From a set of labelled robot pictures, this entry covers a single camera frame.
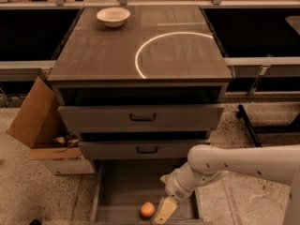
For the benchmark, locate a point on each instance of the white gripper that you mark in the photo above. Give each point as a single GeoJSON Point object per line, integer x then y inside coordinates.
{"type": "Point", "coordinates": [174, 188]}

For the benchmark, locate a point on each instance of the orange fruit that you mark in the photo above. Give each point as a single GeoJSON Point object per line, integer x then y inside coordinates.
{"type": "Point", "coordinates": [147, 210]}

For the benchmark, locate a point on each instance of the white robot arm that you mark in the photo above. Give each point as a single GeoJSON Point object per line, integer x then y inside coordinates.
{"type": "Point", "coordinates": [207, 164]}

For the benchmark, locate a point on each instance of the bottom open grey drawer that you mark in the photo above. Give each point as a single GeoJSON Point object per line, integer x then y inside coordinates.
{"type": "Point", "coordinates": [124, 185]}

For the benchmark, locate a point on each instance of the middle grey drawer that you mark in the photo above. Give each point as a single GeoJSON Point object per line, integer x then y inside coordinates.
{"type": "Point", "coordinates": [127, 150]}

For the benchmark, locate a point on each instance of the grey drawer cabinet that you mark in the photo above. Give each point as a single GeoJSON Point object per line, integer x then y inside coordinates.
{"type": "Point", "coordinates": [159, 56]}

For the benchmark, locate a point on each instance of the top grey drawer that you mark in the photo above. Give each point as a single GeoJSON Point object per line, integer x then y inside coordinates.
{"type": "Point", "coordinates": [88, 119]}

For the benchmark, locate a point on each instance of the black bar with wheels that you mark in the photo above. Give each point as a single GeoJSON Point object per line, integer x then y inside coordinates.
{"type": "Point", "coordinates": [241, 114]}

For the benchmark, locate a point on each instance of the open cardboard box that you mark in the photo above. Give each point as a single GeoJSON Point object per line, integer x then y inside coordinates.
{"type": "Point", "coordinates": [39, 126]}

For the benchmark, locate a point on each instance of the white bowl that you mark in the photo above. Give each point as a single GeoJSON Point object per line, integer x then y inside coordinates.
{"type": "Point", "coordinates": [113, 16]}

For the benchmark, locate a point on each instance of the black middle drawer handle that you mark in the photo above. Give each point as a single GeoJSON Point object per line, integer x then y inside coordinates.
{"type": "Point", "coordinates": [145, 150]}

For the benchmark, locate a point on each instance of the black drawer handle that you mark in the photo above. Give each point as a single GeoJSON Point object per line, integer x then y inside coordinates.
{"type": "Point", "coordinates": [145, 150]}
{"type": "Point", "coordinates": [144, 118]}

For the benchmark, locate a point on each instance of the black top drawer handle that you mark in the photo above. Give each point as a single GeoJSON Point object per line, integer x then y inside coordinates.
{"type": "Point", "coordinates": [144, 118]}

